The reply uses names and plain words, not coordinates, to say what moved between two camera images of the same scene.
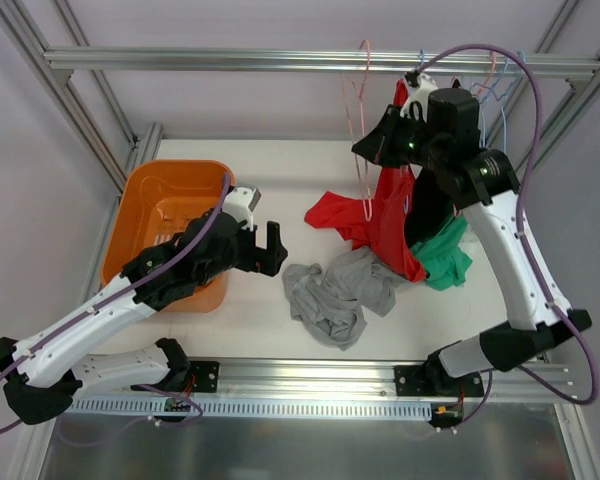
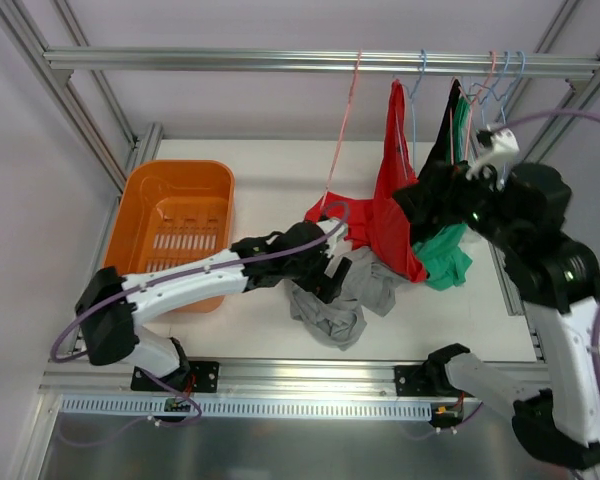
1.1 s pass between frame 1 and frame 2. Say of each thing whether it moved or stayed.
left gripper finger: moved
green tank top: stayed
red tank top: stayed
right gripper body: moved
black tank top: stayed
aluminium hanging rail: stayed
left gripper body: moved
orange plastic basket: stayed
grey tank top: stayed
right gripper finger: moved
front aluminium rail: stayed
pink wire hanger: moved
